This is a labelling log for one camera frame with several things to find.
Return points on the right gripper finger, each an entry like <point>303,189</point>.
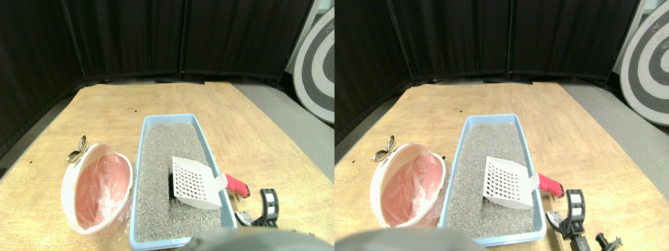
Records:
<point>269,204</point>
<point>557,221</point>
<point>575,209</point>
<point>245,218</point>

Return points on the black lump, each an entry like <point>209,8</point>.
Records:
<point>171,186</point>

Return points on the blue litter tray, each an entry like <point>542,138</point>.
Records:
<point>470,209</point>
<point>157,209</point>

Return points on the round grey and white target board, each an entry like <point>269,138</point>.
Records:
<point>316,78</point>
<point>645,73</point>

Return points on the white bin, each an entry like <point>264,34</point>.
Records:
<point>407,193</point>
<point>96,193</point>

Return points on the black bracket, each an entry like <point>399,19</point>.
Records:
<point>609,242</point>

